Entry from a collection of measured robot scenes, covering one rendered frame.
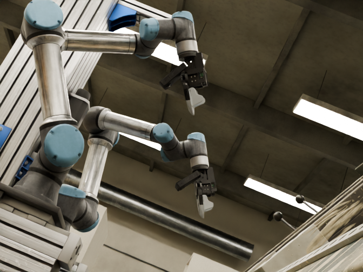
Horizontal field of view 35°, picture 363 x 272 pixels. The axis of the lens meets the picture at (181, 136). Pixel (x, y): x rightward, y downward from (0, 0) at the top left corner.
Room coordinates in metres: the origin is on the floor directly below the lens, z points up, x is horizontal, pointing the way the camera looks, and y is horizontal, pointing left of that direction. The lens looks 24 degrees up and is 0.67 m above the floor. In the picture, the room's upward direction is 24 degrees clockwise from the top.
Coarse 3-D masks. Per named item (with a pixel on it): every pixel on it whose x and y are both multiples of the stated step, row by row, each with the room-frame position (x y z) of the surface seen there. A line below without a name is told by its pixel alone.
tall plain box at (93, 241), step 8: (104, 208) 4.29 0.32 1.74; (104, 216) 4.40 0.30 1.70; (104, 224) 4.61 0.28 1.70; (72, 232) 4.30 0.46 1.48; (80, 232) 4.30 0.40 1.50; (88, 232) 4.30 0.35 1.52; (96, 232) 4.36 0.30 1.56; (104, 232) 4.85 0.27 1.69; (88, 240) 4.29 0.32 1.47; (96, 240) 4.58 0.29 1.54; (104, 240) 5.12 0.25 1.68; (88, 248) 4.33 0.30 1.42; (96, 248) 4.82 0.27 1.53; (80, 256) 4.29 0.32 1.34; (88, 256) 4.55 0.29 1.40; (96, 256) 5.08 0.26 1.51; (88, 264) 4.78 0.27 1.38
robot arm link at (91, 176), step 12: (96, 132) 2.38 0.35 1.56; (108, 132) 2.40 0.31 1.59; (96, 144) 2.41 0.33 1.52; (108, 144) 2.41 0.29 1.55; (96, 156) 2.40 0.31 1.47; (84, 168) 2.41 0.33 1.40; (96, 168) 2.39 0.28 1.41; (84, 180) 2.39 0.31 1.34; (96, 180) 2.39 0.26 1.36; (96, 192) 2.40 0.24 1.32; (96, 204) 2.39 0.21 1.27; (84, 216) 2.33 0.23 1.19; (96, 216) 2.41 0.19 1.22; (84, 228) 2.40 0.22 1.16
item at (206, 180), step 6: (192, 168) 2.21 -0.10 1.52; (198, 168) 2.19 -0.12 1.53; (204, 168) 2.19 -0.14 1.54; (210, 168) 2.20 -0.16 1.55; (204, 174) 2.20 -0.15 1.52; (210, 174) 2.20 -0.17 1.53; (198, 180) 2.20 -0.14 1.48; (204, 180) 2.18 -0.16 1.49; (210, 180) 2.18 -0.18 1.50; (204, 186) 2.19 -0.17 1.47; (210, 186) 2.19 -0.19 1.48; (204, 192) 2.19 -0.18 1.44; (210, 192) 2.19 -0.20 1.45
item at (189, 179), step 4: (196, 172) 2.19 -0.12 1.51; (188, 176) 2.20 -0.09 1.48; (192, 176) 2.19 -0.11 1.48; (196, 176) 2.19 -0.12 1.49; (180, 180) 2.20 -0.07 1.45; (184, 180) 2.19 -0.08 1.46; (188, 180) 2.19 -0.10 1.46; (192, 180) 2.20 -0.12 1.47; (176, 184) 2.20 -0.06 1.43; (180, 184) 2.20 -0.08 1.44; (184, 184) 2.19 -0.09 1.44; (188, 184) 2.22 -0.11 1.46; (176, 188) 2.22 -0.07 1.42; (180, 188) 2.21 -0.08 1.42
